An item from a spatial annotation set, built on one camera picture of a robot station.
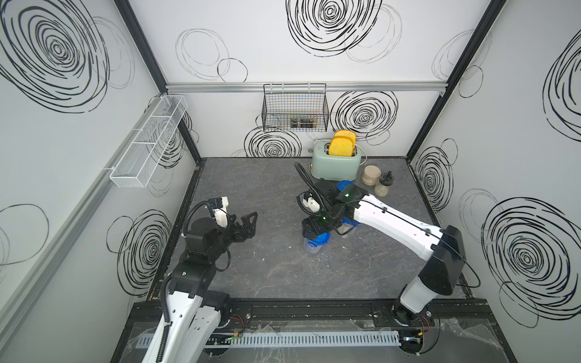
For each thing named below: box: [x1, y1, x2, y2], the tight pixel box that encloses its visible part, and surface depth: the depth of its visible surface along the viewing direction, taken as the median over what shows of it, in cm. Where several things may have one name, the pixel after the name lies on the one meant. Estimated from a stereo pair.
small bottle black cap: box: [373, 170, 395, 198], surface depth 101 cm
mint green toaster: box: [310, 139, 362, 181], surface depth 105 cm
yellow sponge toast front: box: [328, 137, 355, 157], surface depth 101 cm
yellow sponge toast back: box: [333, 130, 357, 144], surface depth 102 cm
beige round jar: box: [362, 164, 382, 187], surface depth 108 cm
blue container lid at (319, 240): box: [307, 232, 331, 248], surface depth 76 cm
